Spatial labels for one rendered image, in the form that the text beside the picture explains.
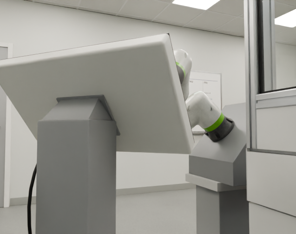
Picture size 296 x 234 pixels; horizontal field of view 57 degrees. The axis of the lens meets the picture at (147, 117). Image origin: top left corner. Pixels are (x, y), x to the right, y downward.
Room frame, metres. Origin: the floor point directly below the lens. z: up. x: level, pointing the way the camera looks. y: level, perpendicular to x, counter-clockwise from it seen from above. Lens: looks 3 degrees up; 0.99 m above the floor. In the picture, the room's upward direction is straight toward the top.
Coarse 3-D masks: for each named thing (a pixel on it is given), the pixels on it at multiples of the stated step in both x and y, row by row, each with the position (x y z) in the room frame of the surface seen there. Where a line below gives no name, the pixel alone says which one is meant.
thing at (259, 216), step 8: (256, 208) 0.73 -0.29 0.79; (264, 208) 0.70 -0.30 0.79; (256, 216) 0.73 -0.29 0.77; (264, 216) 0.70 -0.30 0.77; (272, 216) 0.68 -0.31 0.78; (280, 216) 0.66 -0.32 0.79; (288, 216) 0.64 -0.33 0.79; (256, 224) 0.73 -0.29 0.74; (264, 224) 0.70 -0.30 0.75; (272, 224) 0.68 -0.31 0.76; (280, 224) 0.66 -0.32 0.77; (288, 224) 0.64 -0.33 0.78; (256, 232) 0.73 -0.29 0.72; (264, 232) 0.71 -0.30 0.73; (272, 232) 0.68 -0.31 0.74; (280, 232) 0.66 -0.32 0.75; (288, 232) 0.64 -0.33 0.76
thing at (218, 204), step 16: (192, 176) 1.41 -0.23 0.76; (208, 192) 1.35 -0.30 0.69; (224, 192) 1.28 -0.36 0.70; (240, 192) 1.32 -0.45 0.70; (208, 208) 1.35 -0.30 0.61; (224, 208) 1.28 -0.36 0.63; (240, 208) 1.32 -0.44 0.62; (208, 224) 1.35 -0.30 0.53; (224, 224) 1.28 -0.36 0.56; (240, 224) 1.32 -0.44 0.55
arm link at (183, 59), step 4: (176, 52) 0.98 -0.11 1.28; (180, 52) 0.98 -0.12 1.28; (184, 52) 0.99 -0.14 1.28; (176, 56) 0.97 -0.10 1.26; (180, 56) 0.97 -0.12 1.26; (184, 56) 0.99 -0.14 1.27; (188, 56) 0.99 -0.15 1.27; (176, 60) 0.95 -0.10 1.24; (180, 60) 0.96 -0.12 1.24; (184, 60) 0.97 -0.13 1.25; (188, 60) 0.98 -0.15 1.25; (180, 64) 0.95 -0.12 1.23; (184, 64) 0.96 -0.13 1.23; (188, 64) 0.98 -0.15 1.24; (184, 68) 0.96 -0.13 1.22; (188, 68) 0.99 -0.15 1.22; (184, 72) 0.95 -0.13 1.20; (188, 72) 1.01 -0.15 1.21; (184, 76) 0.96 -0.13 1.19; (188, 76) 1.03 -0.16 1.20; (184, 80) 1.03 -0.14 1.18; (188, 80) 1.05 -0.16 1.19; (184, 84) 1.04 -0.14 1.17
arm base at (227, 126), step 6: (228, 120) 1.36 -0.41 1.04; (222, 126) 1.33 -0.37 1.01; (228, 126) 1.33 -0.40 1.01; (204, 132) 1.48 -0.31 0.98; (210, 132) 1.36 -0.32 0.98; (216, 132) 1.35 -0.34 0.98; (222, 132) 1.33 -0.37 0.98; (228, 132) 1.33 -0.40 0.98; (210, 138) 1.40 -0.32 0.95; (216, 138) 1.35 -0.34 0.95; (222, 138) 1.34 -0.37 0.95
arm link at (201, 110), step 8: (192, 96) 1.32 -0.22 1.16; (200, 96) 1.29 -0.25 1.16; (192, 104) 1.29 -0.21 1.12; (200, 104) 1.28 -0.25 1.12; (208, 104) 1.30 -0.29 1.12; (192, 112) 1.30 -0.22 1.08; (200, 112) 1.30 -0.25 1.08; (208, 112) 1.30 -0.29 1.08; (216, 112) 1.31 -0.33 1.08; (192, 120) 1.31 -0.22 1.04; (200, 120) 1.32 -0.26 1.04; (208, 120) 1.31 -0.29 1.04; (216, 120) 1.31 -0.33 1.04; (208, 128) 1.34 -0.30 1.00
